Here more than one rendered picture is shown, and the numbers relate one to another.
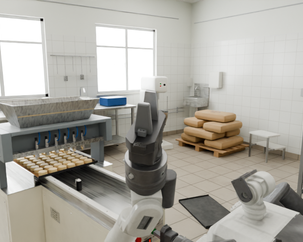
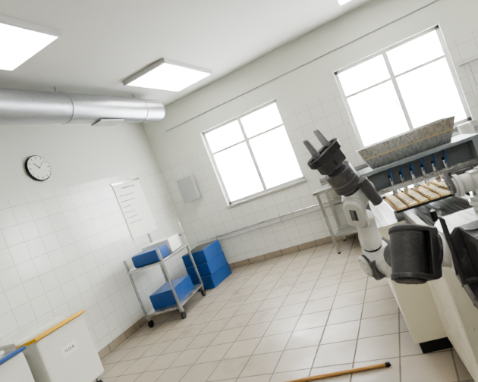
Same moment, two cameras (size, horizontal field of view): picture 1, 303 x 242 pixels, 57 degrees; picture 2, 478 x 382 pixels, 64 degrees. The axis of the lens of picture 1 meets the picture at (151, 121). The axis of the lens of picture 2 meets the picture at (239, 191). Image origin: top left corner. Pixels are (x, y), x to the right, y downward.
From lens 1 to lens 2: 91 cm
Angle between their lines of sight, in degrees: 60
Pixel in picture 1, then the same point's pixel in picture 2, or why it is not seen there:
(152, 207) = (349, 203)
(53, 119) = (404, 153)
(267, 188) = not seen: outside the picture
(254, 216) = (476, 208)
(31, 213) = not seen: hidden behind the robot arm
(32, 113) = (378, 152)
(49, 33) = (451, 38)
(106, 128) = (475, 148)
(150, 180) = (337, 184)
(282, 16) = not seen: outside the picture
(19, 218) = not seen: hidden behind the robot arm
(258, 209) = (476, 200)
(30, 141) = (385, 179)
